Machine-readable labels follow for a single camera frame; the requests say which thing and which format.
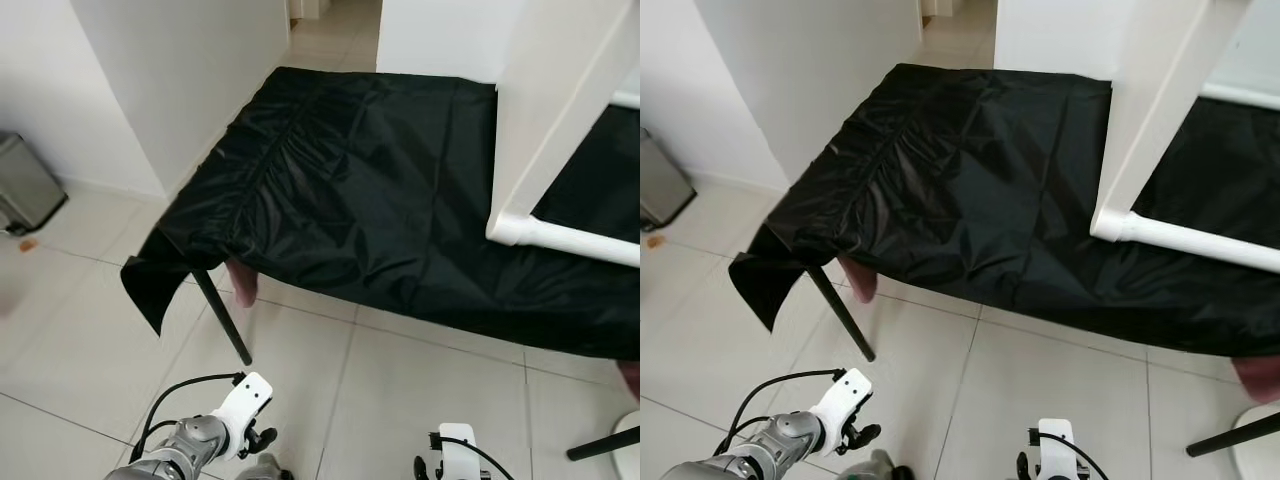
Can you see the white plastic children table top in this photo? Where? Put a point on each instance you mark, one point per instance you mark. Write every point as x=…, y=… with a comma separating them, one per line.
x=1160, y=90
x=560, y=90

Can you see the grey left robot foot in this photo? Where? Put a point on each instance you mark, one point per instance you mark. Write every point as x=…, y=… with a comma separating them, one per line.
x=875, y=466
x=262, y=468

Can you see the black metal table leg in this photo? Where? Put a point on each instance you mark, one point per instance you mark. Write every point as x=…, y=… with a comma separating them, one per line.
x=605, y=443
x=222, y=315
x=1235, y=433
x=842, y=315

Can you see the pink seat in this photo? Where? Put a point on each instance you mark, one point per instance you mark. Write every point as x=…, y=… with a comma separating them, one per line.
x=243, y=285
x=860, y=280
x=1258, y=378
x=630, y=380

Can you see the silver metal trash bin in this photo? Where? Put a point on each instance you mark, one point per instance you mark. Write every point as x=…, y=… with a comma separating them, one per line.
x=662, y=185
x=25, y=185

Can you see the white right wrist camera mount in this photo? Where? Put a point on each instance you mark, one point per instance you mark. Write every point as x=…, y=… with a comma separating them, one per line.
x=1055, y=448
x=458, y=450

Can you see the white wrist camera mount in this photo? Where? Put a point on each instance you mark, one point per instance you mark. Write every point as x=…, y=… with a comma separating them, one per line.
x=842, y=400
x=458, y=450
x=243, y=405
x=1055, y=448

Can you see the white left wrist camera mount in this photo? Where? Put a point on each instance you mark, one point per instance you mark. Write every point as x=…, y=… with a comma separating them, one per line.
x=842, y=400
x=243, y=405

